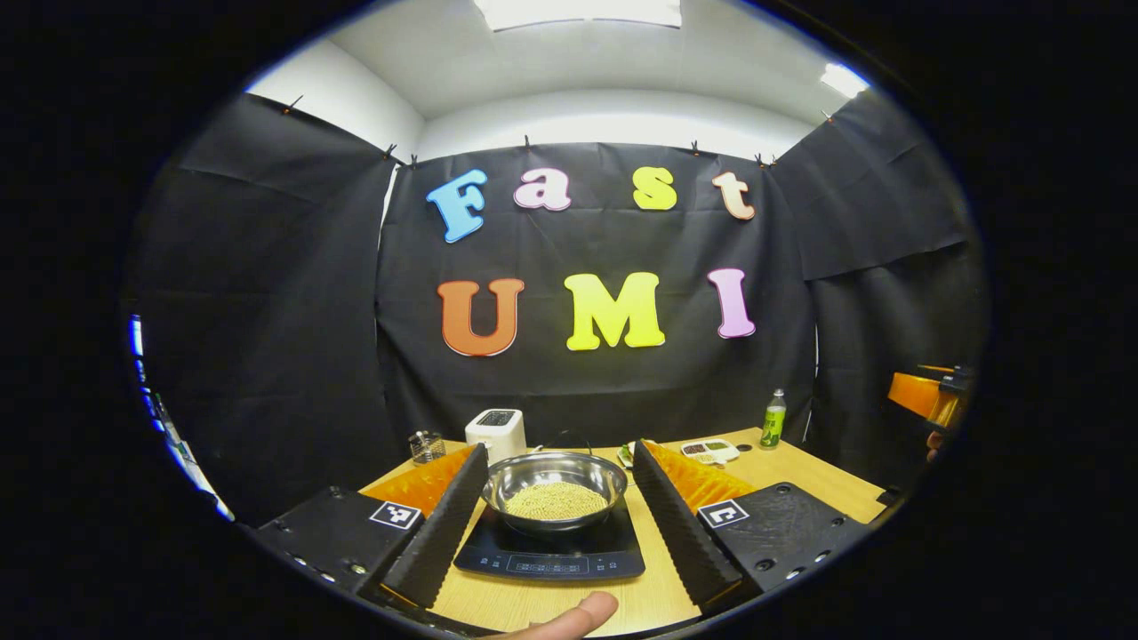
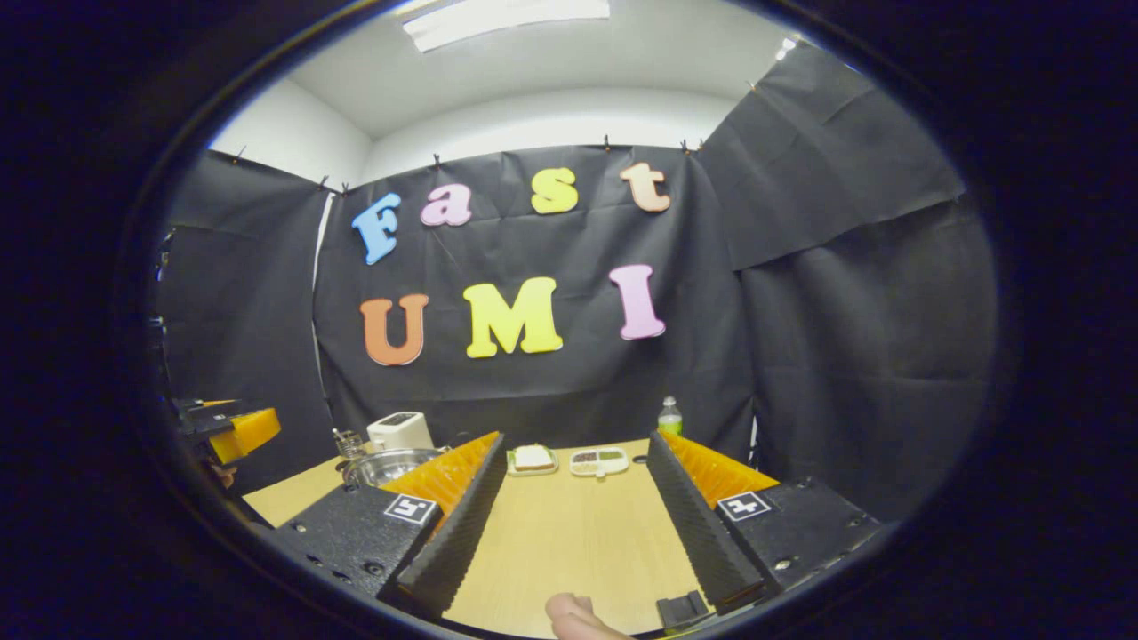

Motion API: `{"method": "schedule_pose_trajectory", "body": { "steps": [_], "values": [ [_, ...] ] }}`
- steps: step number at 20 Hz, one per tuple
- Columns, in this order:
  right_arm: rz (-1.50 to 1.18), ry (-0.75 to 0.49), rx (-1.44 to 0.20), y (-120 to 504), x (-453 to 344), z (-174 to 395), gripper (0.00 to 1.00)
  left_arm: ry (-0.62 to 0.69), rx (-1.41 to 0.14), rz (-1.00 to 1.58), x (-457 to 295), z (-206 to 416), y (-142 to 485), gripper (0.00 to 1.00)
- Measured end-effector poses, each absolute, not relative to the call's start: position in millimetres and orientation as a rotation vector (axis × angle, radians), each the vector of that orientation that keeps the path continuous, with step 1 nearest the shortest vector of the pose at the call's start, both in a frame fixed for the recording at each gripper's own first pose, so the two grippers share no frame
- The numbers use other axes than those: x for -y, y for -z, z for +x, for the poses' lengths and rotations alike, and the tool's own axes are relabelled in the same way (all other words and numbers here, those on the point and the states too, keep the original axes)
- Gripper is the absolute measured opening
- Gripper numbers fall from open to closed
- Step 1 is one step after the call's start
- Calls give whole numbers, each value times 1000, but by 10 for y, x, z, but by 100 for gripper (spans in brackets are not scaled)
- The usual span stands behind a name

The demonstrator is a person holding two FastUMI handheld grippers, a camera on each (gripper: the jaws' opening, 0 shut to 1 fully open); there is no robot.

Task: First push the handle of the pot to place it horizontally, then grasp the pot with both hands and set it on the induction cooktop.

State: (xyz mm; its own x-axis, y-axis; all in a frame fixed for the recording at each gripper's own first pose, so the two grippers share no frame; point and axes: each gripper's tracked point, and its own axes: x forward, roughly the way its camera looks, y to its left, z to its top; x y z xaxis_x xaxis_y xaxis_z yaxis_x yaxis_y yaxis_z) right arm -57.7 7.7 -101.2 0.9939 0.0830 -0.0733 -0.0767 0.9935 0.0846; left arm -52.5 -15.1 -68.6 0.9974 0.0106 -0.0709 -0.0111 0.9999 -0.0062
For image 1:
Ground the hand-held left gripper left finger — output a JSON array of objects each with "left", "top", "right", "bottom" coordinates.
[{"left": 253, "top": 443, "right": 490, "bottom": 610}]

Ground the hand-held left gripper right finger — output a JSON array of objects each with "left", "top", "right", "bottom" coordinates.
[{"left": 631, "top": 438, "right": 872, "bottom": 614}]

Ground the black induction cooktop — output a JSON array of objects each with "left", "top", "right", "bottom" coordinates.
[{"left": 453, "top": 493, "right": 646, "bottom": 583}]

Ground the pile of yellow soybeans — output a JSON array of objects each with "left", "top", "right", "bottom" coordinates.
[{"left": 503, "top": 481, "right": 610, "bottom": 522}]

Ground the steel pot with black handle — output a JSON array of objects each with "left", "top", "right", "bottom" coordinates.
[{"left": 481, "top": 451, "right": 629, "bottom": 534}]

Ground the white divided dish with beans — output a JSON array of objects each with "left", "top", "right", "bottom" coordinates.
[{"left": 680, "top": 438, "right": 741, "bottom": 466}]

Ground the white toaster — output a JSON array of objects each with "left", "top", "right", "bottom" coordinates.
[{"left": 464, "top": 408, "right": 527, "bottom": 465}]

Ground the green drink bottle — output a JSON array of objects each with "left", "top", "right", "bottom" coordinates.
[{"left": 760, "top": 388, "right": 788, "bottom": 450}]

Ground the black backdrop cloth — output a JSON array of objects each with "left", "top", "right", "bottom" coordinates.
[{"left": 124, "top": 89, "right": 990, "bottom": 525}]

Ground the small ceiling light panel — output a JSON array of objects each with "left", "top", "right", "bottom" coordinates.
[{"left": 820, "top": 62, "right": 870, "bottom": 100}]

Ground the large ceiling light panel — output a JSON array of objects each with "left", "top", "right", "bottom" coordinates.
[{"left": 473, "top": 0, "right": 684, "bottom": 33}]

